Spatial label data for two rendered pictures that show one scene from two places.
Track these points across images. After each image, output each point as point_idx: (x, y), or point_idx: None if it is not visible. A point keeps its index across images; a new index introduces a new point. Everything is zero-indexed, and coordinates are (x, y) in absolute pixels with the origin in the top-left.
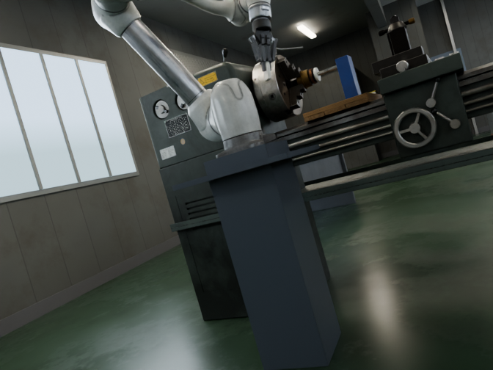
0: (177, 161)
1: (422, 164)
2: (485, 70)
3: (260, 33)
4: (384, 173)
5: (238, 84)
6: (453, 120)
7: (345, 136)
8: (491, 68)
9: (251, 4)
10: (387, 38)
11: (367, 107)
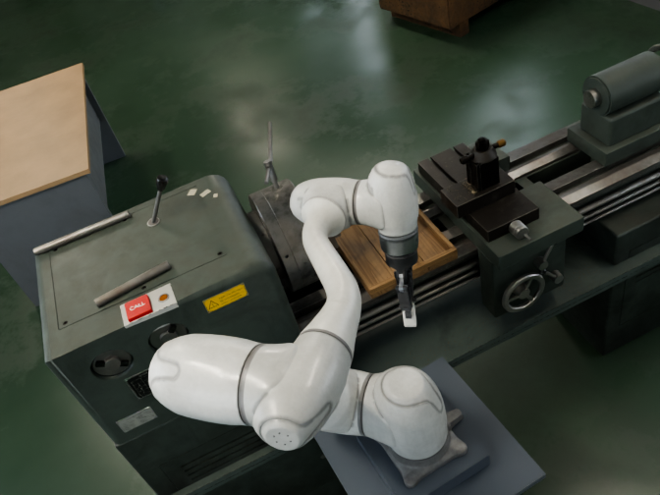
0: (159, 423)
1: (523, 323)
2: (574, 205)
3: (407, 270)
4: (440, 309)
5: (431, 387)
6: (559, 276)
7: (418, 298)
8: (578, 202)
9: (400, 236)
10: (476, 172)
11: (453, 262)
